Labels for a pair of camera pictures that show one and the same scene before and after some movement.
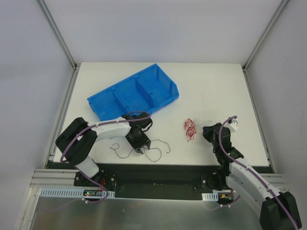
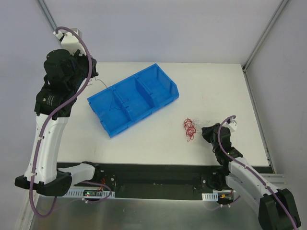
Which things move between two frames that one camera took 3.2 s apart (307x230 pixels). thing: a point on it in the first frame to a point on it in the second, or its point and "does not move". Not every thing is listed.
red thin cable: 191,129 does not move
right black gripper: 208,132 does not move
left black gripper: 138,143 to 88,65
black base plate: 159,181 does not move
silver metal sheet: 59,213 does not move
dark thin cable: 145,151 to 112,96
